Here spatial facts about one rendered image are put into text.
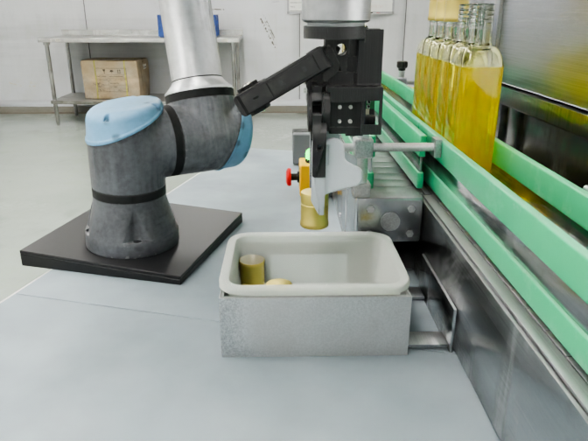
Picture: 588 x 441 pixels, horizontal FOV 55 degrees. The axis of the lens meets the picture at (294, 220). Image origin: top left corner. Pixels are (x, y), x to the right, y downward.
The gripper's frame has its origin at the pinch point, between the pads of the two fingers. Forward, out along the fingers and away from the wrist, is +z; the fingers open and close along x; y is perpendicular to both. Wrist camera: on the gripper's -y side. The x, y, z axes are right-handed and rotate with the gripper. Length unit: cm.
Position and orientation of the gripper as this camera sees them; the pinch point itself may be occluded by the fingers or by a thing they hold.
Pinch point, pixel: (314, 199)
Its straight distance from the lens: 69.0
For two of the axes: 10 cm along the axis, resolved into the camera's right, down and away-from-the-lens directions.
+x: -0.1, -3.5, 9.4
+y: 10.0, 0.0, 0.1
